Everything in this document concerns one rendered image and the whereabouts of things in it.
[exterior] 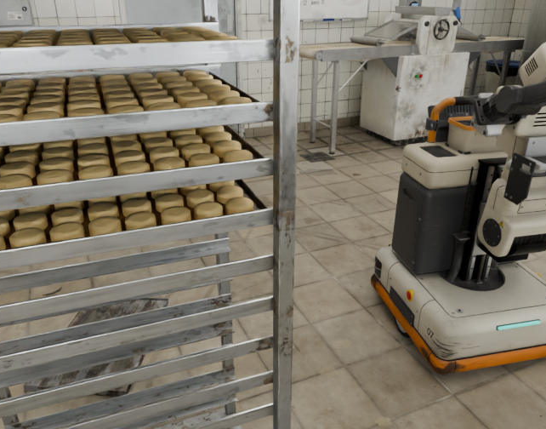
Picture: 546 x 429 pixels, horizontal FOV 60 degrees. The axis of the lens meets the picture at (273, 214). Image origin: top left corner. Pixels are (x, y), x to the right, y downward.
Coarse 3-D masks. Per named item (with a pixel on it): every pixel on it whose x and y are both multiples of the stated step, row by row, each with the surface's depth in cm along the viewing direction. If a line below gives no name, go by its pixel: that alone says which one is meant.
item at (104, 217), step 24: (144, 192) 89; (168, 192) 89; (192, 192) 88; (216, 192) 93; (240, 192) 88; (0, 216) 80; (24, 216) 79; (48, 216) 83; (72, 216) 79; (96, 216) 80; (120, 216) 83; (144, 216) 79; (168, 216) 79; (192, 216) 83; (0, 240) 72; (24, 240) 71; (48, 240) 75
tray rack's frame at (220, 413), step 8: (0, 392) 123; (8, 392) 125; (8, 416) 127; (16, 416) 129; (200, 416) 154; (208, 416) 154; (216, 416) 154; (224, 416) 154; (8, 424) 127; (168, 424) 152; (176, 424) 152; (184, 424) 152; (192, 424) 152
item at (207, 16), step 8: (208, 0) 103; (216, 0) 104; (208, 8) 104; (216, 8) 104; (208, 16) 104; (216, 16) 105; (208, 64) 108; (216, 64) 109; (224, 232) 128; (216, 256) 132; (224, 256) 131; (224, 288) 135; (224, 336) 142; (224, 344) 143; (224, 360) 146; (232, 360) 147; (224, 368) 148; (232, 408) 155
